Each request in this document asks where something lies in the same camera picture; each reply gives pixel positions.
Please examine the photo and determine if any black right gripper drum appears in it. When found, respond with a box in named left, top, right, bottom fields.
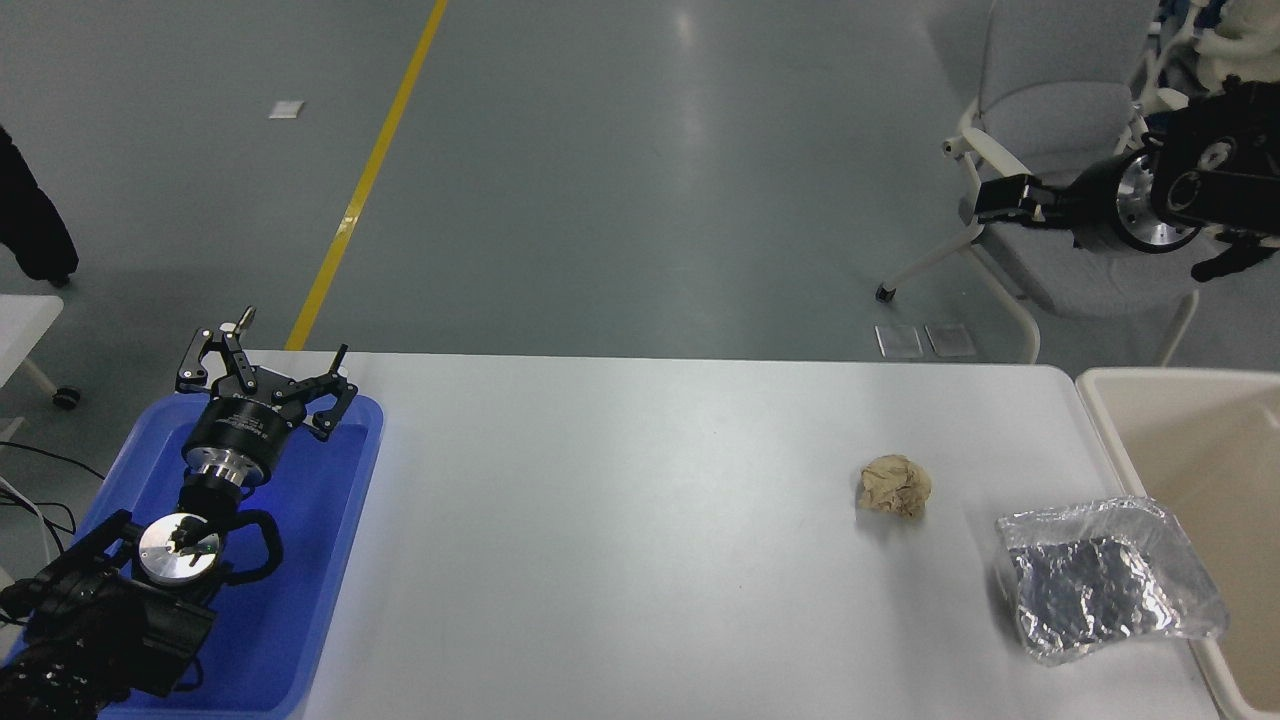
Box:
left=1044, top=156, right=1138, bottom=253

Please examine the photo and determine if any black floor cable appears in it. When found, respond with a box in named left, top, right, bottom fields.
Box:
left=0, top=440, right=106, bottom=537

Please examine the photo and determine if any crumpled silver foil tray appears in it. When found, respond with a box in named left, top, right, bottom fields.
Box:
left=994, top=496, right=1231, bottom=667

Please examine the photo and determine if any large pale bin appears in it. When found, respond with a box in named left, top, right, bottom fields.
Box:
left=1075, top=367, right=1280, bottom=720

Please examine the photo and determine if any grey office chair white frame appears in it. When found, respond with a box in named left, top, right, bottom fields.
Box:
left=875, top=0, right=1201, bottom=367

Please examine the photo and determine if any white side table with casters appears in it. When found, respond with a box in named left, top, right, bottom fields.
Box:
left=0, top=294, right=83, bottom=444

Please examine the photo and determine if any blue plastic tray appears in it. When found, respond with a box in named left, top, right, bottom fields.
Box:
left=0, top=392, right=386, bottom=720

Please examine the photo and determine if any person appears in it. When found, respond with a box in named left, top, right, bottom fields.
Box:
left=1190, top=0, right=1280, bottom=93

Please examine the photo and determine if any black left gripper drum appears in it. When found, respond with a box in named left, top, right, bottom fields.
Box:
left=182, top=388, right=298, bottom=471

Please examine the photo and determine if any white framed office chair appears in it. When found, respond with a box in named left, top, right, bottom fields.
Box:
left=1130, top=0, right=1280, bottom=113

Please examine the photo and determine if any crumpled tan paper ball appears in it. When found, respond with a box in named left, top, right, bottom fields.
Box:
left=857, top=454, right=933, bottom=521

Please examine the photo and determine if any white floor cable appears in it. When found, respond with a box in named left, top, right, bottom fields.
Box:
left=0, top=475, right=53, bottom=561

